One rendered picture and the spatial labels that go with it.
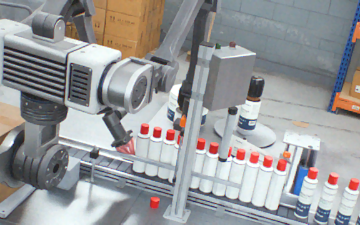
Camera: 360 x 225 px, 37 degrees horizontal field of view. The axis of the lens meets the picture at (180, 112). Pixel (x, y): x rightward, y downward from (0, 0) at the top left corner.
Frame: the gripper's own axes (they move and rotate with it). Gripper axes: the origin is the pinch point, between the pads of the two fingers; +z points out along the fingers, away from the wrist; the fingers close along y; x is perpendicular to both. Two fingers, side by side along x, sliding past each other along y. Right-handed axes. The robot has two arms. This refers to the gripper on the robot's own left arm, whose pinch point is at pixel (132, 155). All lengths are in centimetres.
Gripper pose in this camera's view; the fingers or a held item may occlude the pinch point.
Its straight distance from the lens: 217.2
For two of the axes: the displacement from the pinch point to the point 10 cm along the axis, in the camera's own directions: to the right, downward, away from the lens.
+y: 2.5, -3.7, 9.0
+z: 4.7, 8.5, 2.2
